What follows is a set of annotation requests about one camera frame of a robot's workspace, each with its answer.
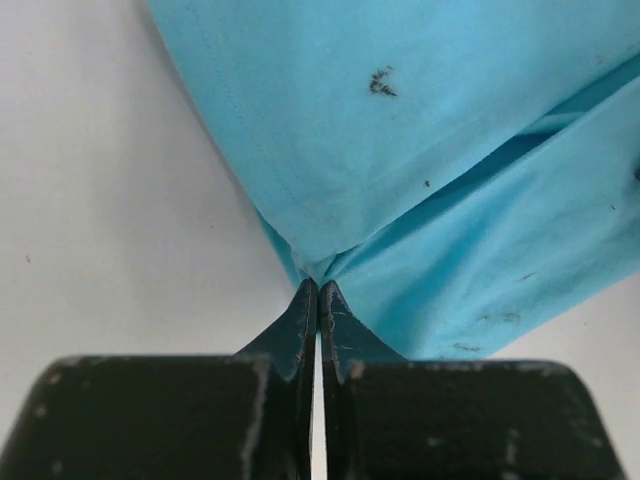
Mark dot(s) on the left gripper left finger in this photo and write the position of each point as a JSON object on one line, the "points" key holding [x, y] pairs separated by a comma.
{"points": [[241, 416]]}

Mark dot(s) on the turquoise t-shirt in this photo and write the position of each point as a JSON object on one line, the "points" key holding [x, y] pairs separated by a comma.
{"points": [[464, 170]]}

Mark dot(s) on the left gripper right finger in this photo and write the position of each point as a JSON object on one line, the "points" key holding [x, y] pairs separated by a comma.
{"points": [[388, 417]]}

